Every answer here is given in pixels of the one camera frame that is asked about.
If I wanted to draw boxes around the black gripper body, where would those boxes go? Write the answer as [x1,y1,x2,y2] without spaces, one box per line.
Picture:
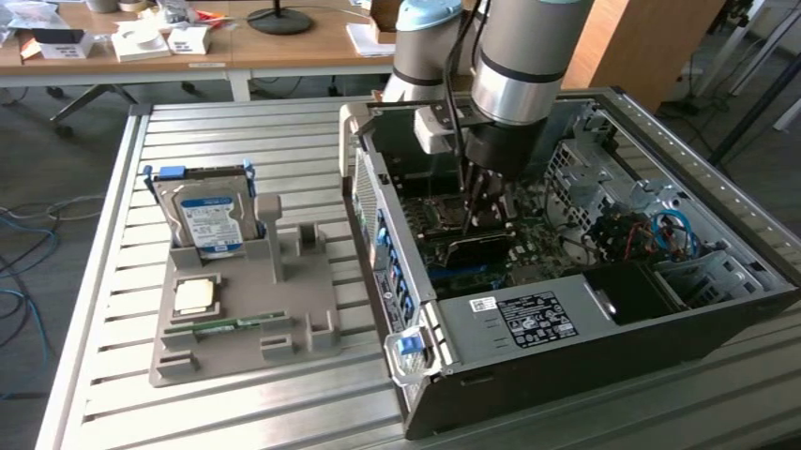
[465,115,555,183]

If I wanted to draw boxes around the green motherboard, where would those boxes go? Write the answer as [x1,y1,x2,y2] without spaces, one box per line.
[397,171,593,299]

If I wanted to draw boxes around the perforated metal disk bay cage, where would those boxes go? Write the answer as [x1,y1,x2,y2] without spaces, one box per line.
[543,100,633,235]

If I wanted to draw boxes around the blue expansion slot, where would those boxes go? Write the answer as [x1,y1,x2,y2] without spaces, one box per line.
[436,264,492,278]

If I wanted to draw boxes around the grey power supply unit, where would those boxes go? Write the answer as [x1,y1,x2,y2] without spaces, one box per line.
[437,274,619,365]

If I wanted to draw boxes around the white paper stack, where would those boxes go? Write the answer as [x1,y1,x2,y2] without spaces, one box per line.
[346,22,397,58]

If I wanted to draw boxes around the blue case release tab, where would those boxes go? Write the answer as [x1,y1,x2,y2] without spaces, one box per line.
[396,335,428,358]

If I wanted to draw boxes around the brown cardboard box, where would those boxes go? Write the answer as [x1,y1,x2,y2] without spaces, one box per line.
[369,0,404,34]

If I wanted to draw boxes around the open black PC case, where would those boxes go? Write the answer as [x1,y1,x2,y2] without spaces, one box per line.
[337,86,801,441]

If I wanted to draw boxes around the small metal disk bay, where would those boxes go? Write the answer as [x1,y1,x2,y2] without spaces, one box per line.
[653,250,770,310]

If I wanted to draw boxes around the grey plastic parts rack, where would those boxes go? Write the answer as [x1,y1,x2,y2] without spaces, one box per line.
[147,192,345,389]

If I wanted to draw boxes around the white desk leg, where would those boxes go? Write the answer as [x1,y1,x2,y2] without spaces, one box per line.
[692,0,772,98]

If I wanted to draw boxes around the hard disk in blue caddy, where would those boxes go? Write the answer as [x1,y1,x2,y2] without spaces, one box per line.
[142,159,262,262]

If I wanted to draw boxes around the black round lamp base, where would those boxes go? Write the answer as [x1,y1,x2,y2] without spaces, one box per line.
[246,0,314,37]

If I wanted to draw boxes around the loose green RAM stick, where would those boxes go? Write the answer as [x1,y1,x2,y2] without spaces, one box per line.
[163,311,288,337]

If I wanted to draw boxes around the CPU chip with metal lid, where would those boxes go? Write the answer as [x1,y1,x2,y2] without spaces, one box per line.
[171,278,218,316]

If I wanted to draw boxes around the orange packet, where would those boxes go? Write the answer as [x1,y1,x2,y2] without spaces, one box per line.
[193,8,232,30]

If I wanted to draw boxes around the small white printed box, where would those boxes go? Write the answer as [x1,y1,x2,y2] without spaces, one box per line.
[167,25,213,56]

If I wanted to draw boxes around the white box with tape roll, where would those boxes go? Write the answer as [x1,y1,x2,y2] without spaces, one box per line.
[111,21,171,63]

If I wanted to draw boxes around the wooden desk with wheeled legs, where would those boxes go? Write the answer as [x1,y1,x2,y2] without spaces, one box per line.
[0,0,244,137]

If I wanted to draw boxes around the white labelled cardboard box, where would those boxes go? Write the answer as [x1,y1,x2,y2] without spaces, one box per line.
[38,32,95,61]

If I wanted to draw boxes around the black flat device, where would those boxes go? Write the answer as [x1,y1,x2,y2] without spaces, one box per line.
[30,28,87,46]

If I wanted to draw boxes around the clear plastic bag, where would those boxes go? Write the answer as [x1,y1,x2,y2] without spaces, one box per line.
[0,0,62,30]

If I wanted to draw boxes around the CPU socket with metal frame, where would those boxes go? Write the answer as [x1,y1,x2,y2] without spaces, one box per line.
[425,195,469,231]

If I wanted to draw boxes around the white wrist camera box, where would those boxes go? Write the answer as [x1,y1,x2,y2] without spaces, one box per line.
[412,105,493,156]

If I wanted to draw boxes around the black camera cable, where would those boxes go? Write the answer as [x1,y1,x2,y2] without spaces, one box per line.
[441,0,489,188]

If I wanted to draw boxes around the black wire bundle with connectors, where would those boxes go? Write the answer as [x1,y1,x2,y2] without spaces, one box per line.
[588,213,656,263]

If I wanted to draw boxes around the red wire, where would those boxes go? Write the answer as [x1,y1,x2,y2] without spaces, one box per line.
[631,219,665,254]

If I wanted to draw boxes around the blue data wire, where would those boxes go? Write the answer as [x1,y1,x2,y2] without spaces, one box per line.
[651,208,704,263]

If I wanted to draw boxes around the dark metal post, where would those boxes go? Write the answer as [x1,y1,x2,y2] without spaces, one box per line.
[707,51,801,166]

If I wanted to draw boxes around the white floor cable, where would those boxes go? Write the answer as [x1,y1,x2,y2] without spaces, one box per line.
[0,194,107,222]

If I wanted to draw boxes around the blue floor cable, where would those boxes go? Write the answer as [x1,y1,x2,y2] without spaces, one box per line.
[0,205,62,404]

